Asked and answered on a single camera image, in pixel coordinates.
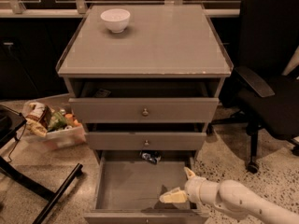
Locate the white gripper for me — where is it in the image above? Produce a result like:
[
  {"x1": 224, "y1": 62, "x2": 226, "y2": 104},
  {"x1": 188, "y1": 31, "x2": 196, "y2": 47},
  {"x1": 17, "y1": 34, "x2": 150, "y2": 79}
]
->
[{"x1": 159, "y1": 167, "x2": 206, "y2": 203}]

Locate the blue pepsi can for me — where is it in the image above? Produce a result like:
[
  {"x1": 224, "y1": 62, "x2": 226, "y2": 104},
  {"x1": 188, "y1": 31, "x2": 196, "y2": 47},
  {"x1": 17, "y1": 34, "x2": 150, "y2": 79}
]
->
[{"x1": 140, "y1": 150, "x2": 161, "y2": 164}]

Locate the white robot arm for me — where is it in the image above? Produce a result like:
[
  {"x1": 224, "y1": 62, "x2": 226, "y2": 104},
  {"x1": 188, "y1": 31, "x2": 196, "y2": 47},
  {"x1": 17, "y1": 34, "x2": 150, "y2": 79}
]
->
[{"x1": 160, "y1": 49, "x2": 299, "y2": 224}]

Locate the brass middle drawer knob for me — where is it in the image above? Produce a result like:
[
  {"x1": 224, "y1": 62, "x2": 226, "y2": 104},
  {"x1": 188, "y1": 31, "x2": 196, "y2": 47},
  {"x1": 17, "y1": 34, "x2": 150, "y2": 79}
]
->
[{"x1": 144, "y1": 140, "x2": 150, "y2": 147}]

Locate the brass drawer knob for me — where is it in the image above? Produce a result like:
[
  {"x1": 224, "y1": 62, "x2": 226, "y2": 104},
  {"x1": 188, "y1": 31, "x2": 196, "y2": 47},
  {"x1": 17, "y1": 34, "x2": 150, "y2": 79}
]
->
[
  {"x1": 142, "y1": 108, "x2": 149, "y2": 117},
  {"x1": 144, "y1": 140, "x2": 150, "y2": 147}
]

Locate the brass top drawer knob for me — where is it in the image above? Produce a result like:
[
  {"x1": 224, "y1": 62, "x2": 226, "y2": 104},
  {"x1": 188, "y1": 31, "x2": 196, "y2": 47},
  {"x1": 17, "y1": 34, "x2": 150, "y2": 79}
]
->
[{"x1": 142, "y1": 108, "x2": 149, "y2": 117}]

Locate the middle grey drawer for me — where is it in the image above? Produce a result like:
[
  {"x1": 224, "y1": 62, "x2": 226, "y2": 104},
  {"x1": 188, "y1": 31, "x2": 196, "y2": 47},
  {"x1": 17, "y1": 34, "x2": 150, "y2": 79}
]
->
[{"x1": 86, "y1": 123, "x2": 206, "y2": 150}]

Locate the top grey drawer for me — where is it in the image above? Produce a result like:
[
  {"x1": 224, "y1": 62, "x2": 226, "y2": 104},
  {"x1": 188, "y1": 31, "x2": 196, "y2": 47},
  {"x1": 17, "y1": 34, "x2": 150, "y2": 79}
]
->
[{"x1": 70, "y1": 79, "x2": 218, "y2": 123}]

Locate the grey drawer cabinet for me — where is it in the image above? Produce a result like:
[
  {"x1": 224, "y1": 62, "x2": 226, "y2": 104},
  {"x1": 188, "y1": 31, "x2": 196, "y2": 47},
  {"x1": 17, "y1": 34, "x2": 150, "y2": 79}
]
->
[{"x1": 55, "y1": 3, "x2": 235, "y2": 224}]

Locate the dark item in top drawer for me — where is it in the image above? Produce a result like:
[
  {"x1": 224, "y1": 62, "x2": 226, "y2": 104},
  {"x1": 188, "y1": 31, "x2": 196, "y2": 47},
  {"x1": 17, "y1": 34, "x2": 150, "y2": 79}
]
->
[{"x1": 93, "y1": 89, "x2": 110, "y2": 98}]

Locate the black office chair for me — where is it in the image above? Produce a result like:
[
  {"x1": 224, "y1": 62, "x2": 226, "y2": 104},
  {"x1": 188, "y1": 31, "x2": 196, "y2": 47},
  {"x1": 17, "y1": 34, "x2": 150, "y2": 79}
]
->
[{"x1": 220, "y1": 0, "x2": 299, "y2": 174}]

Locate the green snack bag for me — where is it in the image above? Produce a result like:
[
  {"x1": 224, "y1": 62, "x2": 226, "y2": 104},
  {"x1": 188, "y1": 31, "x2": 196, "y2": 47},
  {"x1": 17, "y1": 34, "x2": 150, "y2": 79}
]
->
[{"x1": 48, "y1": 112, "x2": 67, "y2": 132}]

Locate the clear plastic snack bin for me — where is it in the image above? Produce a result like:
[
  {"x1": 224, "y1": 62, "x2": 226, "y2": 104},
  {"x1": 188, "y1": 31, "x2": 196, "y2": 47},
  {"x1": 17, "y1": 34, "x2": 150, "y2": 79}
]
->
[{"x1": 22, "y1": 93, "x2": 86, "y2": 149}]

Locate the chip bag in bin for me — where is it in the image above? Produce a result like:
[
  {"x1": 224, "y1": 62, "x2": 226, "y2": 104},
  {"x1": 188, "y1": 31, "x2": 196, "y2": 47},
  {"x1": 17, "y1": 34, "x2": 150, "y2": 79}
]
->
[{"x1": 26, "y1": 102, "x2": 49, "y2": 137}]

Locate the white ceramic bowl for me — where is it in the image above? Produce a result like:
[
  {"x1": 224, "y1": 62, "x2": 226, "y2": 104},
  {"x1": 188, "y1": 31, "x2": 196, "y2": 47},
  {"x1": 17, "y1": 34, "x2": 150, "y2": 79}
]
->
[{"x1": 100, "y1": 8, "x2": 131, "y2": 33}]

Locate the black table stand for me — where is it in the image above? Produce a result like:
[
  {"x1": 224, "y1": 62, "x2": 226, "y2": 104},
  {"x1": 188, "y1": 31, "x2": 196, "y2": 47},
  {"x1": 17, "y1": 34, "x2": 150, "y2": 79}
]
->
[{"x1": 0, "y1": 105, "x2": 83, "y2": 224}]

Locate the black cable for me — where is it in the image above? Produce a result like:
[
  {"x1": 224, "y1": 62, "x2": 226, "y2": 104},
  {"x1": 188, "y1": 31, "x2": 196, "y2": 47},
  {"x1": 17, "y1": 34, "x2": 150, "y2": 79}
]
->
[{"x1": 7, "y1": 121, "x2": 28, "y2": 164}]

